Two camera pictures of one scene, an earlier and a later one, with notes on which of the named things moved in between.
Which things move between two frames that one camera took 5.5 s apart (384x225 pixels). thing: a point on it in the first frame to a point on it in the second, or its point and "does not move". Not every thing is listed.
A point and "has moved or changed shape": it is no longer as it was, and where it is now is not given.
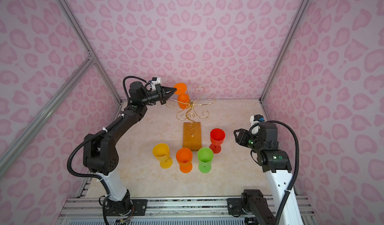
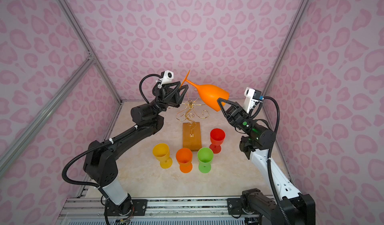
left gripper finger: x=168 y=96 to x=185 y=87
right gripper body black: x=251 y=141 to x=245 y=123
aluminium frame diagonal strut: x=88 y=62 does not move
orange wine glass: x=182 y=97 has moved or changed shape
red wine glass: x=217 y=136 does not move
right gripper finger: x=241 y=131 to x=234 y=105
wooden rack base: x=192 y=135 does not move
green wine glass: x=205 y=156 does not move
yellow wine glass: x=161 y=152 does not move
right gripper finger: x=237 y=138 to x=228 y=116
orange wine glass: x=184 y=157 does not move
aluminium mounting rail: x=87 y=210 does not move
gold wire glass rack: x=190 y=113 does not move
